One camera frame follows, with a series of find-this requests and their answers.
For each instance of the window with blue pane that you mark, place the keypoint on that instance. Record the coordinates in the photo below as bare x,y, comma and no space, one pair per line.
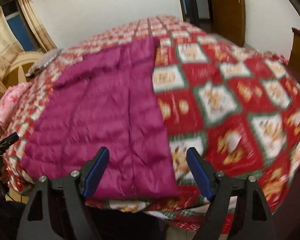
18,25

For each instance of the striped grey pillow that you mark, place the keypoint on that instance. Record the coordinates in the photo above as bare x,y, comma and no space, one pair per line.
43,62

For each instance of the cream wooden headboard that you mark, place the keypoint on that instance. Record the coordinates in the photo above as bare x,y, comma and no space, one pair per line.
16,71

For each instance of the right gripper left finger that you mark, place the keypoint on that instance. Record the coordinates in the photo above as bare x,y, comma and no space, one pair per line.
56,208

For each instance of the red patterned bed quilt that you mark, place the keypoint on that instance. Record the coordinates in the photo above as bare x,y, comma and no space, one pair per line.
240,109

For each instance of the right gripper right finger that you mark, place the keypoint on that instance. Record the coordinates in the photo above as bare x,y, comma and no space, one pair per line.
252,216

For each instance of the magenta puffer jacket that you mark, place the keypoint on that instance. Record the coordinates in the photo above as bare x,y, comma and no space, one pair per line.
106,100

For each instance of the beige patterned curtain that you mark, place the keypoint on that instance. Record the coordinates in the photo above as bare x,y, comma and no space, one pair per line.
10,47

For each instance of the pink folded blanket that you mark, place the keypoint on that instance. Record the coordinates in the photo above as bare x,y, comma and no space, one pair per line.
8,103

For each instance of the brown wooden door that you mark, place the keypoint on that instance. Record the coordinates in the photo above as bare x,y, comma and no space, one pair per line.
229,20

